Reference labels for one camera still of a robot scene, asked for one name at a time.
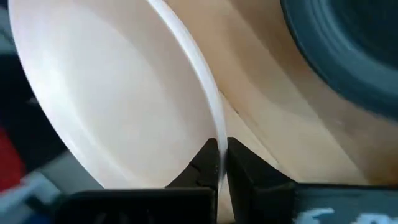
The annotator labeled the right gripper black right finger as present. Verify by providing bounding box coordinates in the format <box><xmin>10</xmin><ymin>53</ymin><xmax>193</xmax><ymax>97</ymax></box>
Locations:
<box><xmin>226</xmin><ymin>136</ymin><xmax>398</xmax><ymax>224</ymax></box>

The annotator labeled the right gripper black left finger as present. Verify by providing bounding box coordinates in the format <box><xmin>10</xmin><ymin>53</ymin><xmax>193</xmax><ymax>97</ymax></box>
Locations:
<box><xmin>55</xmin><ymin>138</ymin><xmax>220</xmax><ymax>224</ymax></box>

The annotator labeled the pink plate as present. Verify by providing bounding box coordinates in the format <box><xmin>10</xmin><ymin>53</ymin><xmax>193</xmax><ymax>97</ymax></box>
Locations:
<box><xmin>7</xmin><ymin>0</ymin><xmax>228</xmax><ymax>191</ymax></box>

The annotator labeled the green plate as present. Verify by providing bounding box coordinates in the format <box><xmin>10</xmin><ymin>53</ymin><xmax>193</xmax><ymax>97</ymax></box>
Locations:
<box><xmin>279</xmin><ymin>0</ymin><xmax>398</xmax><ymax>121</ymax></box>

